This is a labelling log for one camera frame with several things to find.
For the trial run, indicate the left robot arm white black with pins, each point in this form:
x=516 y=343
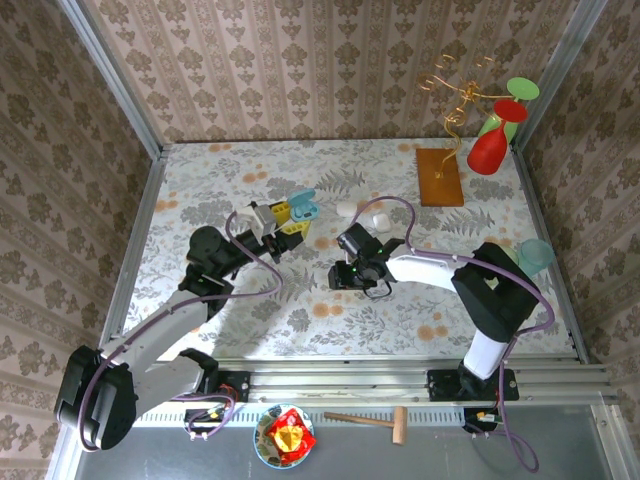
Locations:
x=160 y=325

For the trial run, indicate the aluminium side rail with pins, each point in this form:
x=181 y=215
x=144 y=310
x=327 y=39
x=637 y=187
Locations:
x=536 y=200
x=142 y=220

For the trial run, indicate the red gold foil packet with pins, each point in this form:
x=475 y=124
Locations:
x=290 y=432

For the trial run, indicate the floral tablecloth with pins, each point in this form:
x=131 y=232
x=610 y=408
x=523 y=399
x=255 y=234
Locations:
x=225 y=175

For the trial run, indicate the floral patterned bowl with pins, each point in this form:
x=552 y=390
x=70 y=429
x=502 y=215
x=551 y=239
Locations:
x=262 y=445

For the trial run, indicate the green plastic goblet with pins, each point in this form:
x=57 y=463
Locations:
x=522 y=88

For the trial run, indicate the aluminium mounting rail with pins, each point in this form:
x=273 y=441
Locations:
x=340 y=382

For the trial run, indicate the red plastic goblet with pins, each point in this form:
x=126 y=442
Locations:
x=489 y=152

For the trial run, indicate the teal plastic cup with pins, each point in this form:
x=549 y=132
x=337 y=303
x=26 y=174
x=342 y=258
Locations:
x=539 y=254

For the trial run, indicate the black connector box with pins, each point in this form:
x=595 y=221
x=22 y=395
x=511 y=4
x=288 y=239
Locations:
x=475 y=419
x=200 y=416

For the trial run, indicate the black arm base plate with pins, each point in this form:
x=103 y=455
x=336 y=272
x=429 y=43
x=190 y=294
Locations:
x=235 y=382
x=442 y=385

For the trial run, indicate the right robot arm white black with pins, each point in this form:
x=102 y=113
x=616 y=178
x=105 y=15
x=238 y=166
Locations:
x=425 y=267

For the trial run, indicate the wooden mallet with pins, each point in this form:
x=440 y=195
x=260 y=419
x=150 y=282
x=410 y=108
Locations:
x=400 y=425

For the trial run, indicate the grey metal panel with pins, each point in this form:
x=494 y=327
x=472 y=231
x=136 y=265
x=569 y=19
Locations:
x=150 y=455

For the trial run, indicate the perforated metal strip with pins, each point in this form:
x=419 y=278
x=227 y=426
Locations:
x=430 y=415

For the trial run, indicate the small light blue cup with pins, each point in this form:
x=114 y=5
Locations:
x=302 y=206

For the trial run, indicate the aluminium frame post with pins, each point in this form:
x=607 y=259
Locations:
x=117 y=87
x=555 y=75

